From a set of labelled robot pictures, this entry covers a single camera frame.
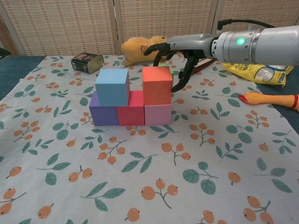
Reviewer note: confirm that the light pink cube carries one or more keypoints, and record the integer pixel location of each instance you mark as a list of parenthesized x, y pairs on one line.
[(157, 114)]

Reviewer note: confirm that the black luncheon meat can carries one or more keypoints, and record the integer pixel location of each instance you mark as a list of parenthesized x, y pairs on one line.
[(85, 61)]

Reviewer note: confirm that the light blue cube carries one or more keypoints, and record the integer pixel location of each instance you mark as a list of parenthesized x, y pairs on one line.
[(111, 87)]

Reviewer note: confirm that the green cube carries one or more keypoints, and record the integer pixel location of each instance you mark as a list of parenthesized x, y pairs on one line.
[(172, 72)]

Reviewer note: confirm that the yellow plush animal toy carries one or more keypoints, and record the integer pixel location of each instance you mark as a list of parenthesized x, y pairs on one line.
[(134, 51)]

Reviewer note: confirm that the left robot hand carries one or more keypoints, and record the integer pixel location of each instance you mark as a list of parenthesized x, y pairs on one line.
[(3, 51)]

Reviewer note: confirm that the yellow rubber chicken toy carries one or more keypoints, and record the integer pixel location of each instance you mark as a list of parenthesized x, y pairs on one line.
[(266, 99)]

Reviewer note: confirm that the bamboo folding screen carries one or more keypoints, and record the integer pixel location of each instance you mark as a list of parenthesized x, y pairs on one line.
[(70, 21)]

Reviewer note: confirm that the dark red folded fan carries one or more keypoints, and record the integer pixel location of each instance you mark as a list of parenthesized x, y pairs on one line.
[(202, 65)]

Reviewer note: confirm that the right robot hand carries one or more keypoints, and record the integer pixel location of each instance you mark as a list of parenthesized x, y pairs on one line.
[(191, 43)]

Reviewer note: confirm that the magenta red cube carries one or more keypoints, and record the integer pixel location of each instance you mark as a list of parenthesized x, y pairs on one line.
[(130, 114)]

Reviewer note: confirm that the purple cube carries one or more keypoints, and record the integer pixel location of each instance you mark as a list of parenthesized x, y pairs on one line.
[(102, 115)]

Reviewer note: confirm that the yellow marshmallow bag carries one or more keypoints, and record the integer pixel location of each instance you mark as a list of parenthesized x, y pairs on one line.
[(268, 74)]

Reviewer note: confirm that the floral print tablecloth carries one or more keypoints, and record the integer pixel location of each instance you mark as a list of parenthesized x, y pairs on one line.
[(70, 175)]

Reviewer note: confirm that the orange cube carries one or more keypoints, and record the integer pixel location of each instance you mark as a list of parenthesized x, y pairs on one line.
[(155, 86)]

